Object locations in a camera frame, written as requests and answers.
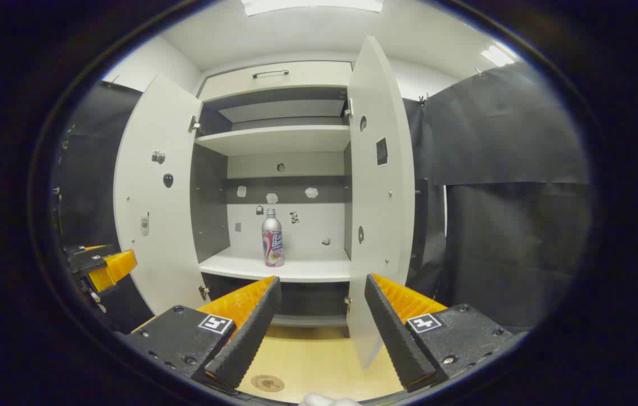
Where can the round brown coaster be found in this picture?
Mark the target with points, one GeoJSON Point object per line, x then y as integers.
{"type": "Point", "coordinates": [267, 383]}

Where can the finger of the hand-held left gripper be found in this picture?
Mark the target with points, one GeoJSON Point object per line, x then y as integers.
{"type": "Point", "coordinates": [116, 266]}

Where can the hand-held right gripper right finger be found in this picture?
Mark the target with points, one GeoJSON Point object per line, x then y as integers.
{"type": "Point", "coordinates": [392, 332]}

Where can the white cabinet drawer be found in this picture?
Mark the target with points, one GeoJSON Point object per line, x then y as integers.
{"type": "Point", "coordinates": [308, 83]}

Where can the white cabinet door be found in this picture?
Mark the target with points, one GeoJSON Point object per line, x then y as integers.
{"type": "Point", "coordinates": [381, 214]}
{"type": "Point", "coordinates": [155, 237]}

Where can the ceiling light panel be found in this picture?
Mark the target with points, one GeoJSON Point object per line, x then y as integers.
{"type": "Point", "coordinates": [497, 56]}
{"type": "Point", "coordinates": [313, 5]}

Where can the black backdrop cloth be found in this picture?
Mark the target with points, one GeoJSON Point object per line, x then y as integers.
{"type": "Point", "coordinates": [510, 225]}

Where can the white cabinet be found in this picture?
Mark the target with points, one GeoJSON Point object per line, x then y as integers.
{"type": "Point", "coordinates": [209, 203]}

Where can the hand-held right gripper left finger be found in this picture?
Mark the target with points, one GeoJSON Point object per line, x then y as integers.
{"type": "Point", "coordinates": [251, 332]}

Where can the silver bottle with pink label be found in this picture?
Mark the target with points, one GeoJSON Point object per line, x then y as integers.
{"type": "Point", "coordinates": [272, 242]}

